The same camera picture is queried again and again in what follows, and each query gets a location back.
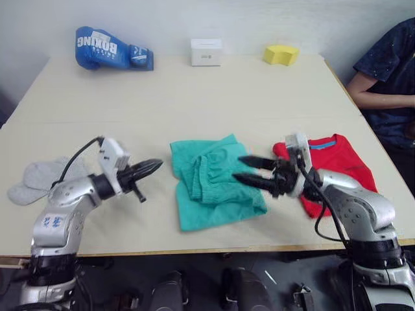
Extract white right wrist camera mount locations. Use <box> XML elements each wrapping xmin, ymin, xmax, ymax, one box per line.
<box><xmin>285</xmin><ymin>132</ymin><xmax>314</xmax><ymax>198</ymax></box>

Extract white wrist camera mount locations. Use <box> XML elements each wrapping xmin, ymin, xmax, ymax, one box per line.
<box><xmin>99</xmin><ymin>137</ymin><xmax>130</xmax><ymax>195</ymax></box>
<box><xmin>285</xmin><ymin>132</ymin><xmax>314</xmax><ymax>198</ymax></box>

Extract blue boxing glove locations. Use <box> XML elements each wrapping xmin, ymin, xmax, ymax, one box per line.
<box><xmin>75</xmin><ymin>25</ymin><xmax>155</xmax><ymax>71</ymax></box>

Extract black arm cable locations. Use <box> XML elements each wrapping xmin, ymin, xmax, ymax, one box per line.
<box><xmin>51</xmin><ymin>136</ymin><xmax>104</xmax><ymax>189</ymax></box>
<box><xmin>293</xmin><ymin>155</ymin><xmax>350</xmax><ymax>244</ymax></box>

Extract black metal clamp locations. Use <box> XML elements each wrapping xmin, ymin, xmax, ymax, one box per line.
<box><xmin>291</xmin><ymin>283</ymin><xmax>314</xmax><ymax>311</ymax></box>

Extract bystander in navy t-shirt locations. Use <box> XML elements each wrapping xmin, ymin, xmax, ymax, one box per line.
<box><xmin>346</xmin><ymin>17</ymin><xmax>415</xmax><ymax>195</ymax></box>

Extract yellow foam block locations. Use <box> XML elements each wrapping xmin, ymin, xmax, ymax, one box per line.
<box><xmin>262</xmin><ymin>44</ymin><xmax>301</xmax><ymax>67</ymax></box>

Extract green shorts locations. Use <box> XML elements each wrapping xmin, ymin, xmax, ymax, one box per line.
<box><xmin>169</xmin><ymin>133</ymin><xmax>268</xmax><ymax>233</ymax></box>

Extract small white cardboard box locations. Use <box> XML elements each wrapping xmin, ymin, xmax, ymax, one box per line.
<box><xmin>190</xmin><ymin>38</ymin><xmax>223</xmax><ymax>67</ymax></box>

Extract dark rounded shape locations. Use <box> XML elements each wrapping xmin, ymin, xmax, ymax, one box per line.
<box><xmin>152</xmin><ymin>270</ymin><xmax>191</xmax><ymax>311</ymax></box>
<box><xmin>222</xmin><ymin>268</ymin><xmax>273</xmax><ymax>311</ymax></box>

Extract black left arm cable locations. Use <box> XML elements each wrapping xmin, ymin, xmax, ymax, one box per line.
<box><xmin>51</xmin><ymin>136</ymin><xmax>104</xmax><ymax>189</ymax></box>

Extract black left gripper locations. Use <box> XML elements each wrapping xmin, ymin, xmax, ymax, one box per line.
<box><xmin>117</xmin><ymin>158</ymin><xmax>164</xmax><ymax>204</ymax></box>

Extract red t-shirt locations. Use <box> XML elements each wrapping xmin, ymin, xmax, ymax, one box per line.
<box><xmin>272</xmin><ymin>133</ymin><xmax>379</xmax><ymax>220</ymax></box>

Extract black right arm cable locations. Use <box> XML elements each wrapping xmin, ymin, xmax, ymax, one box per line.
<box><xmin>293</xmin><ymin>155</ymin><xmax>350</xmax><ymax>244</ymax></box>

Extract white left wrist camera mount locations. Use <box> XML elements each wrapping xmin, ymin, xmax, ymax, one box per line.
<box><xmin>99</xmin><ymin>137</ymin><xmax>130</xmax><ymax>195</ymax></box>

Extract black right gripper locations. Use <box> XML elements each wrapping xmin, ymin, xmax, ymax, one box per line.
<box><xmin>232</xmin><ymin>155</ymin><xmax>301</xmax><ymax>200</ymax></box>

